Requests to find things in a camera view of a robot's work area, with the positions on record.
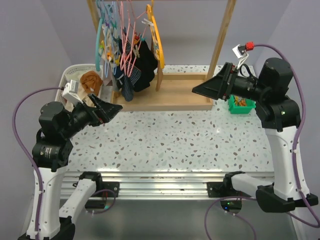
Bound colourful clips in bin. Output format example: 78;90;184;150
234;96;247;107

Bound pink wire hanger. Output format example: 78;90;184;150
117;0;138;77

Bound white laundry basket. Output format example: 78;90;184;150
55;64;104;106

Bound light blue clothespin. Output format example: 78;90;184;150
141;18;154;27

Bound green clip bin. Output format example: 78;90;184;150
228;95;256;115

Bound purple cable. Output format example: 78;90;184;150
253;43;320;231
11;86;66;236

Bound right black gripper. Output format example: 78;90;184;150
193;61;270;102

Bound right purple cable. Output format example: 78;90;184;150
253;43;320;231

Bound teal plastic hanger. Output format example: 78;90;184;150
95;17;104;72

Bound blue wire hanger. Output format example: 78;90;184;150
95;0;120;78

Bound wooden clothes rack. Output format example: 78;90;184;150
86;0;237;112

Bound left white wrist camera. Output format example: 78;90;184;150
62;80;83;105

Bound black underwear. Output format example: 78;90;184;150
133;40;158;92

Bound striped navy underwear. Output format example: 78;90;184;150
113;61;142;102

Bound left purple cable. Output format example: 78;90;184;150
11;86;66;236

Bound brown underwear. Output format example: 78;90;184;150
153;45;160;61

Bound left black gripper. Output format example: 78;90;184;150
61;91;122;138

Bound aluminium mounting rail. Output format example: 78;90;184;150
59;171;278;201

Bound yellow plastic hanger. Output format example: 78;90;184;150
146;0;165;69

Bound brown cloth in basket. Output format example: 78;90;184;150
80;70;103;96

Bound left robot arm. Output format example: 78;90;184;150
19;94;123;240

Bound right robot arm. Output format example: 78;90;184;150
192;57;319;213

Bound mauve cream underwear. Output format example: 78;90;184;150
99;23;118;83

